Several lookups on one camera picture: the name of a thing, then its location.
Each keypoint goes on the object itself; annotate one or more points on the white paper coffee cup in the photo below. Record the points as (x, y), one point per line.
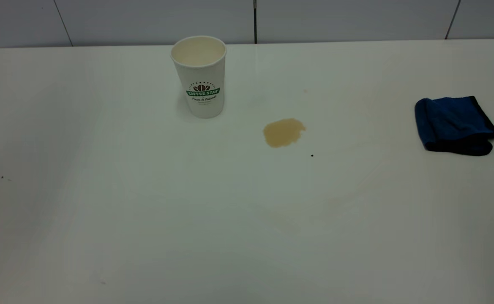
(200, 80)

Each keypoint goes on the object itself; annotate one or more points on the blue microfiber cloth black trim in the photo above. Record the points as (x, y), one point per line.
(449, 122)

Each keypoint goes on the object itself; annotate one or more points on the light brown coffee spill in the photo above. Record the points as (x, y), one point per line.
(282, 132)

